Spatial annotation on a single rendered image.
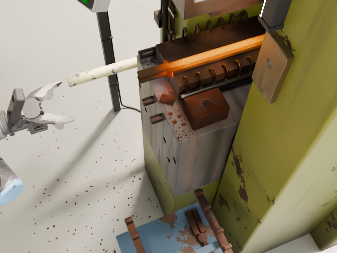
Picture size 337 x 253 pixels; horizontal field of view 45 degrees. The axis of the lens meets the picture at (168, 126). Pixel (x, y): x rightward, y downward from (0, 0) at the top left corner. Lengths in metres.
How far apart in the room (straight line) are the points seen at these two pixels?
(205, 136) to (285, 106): 0.36
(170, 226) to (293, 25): 0.79
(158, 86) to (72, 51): 1.44
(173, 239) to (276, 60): 0.71
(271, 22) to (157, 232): 0.80
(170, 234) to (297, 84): 0.69
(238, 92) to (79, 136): 1.22
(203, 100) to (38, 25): 1.88
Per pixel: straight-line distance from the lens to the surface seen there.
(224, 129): 1.29
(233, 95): 1.35
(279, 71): 0.93
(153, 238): 1.37
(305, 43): 0.86
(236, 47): 1.36
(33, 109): 1.24
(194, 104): 1.24
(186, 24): 1.48
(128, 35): 2.78
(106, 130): 2.34
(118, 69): 1.77
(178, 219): 1.39
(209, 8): 1.06
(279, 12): 0.87
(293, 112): 0.97
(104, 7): 1.57
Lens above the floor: 2.00
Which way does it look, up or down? 59 degrees down
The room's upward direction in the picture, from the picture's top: 2 degrees clockwise
